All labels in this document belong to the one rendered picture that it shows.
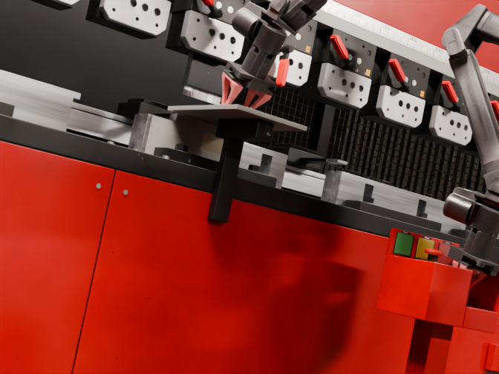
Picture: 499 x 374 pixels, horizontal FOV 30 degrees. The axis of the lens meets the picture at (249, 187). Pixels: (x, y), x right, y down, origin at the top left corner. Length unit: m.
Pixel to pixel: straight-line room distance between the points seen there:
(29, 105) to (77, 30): 0.67
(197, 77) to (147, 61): 0.54
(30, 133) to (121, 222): 0.25
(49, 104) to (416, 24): 1.04
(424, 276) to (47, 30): 1.16
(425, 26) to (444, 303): 0.85
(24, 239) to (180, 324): 0.39
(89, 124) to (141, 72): 0.43
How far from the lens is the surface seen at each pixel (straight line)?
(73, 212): 1.79
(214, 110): 1.88
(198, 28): 2.05
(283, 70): 2.14
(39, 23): 2.47
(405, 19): 2.46
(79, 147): 1.79
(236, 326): 2.02
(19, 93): 1.87
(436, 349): 2.03
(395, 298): 2.01
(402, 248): 2.07
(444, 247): 2.15
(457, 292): 1.98
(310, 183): 2.58
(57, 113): 1.90
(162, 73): 2.63
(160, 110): 2.25
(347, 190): 2.33
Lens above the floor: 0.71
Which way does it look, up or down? 4 degrees up
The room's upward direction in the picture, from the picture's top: 12 degrees clockwise
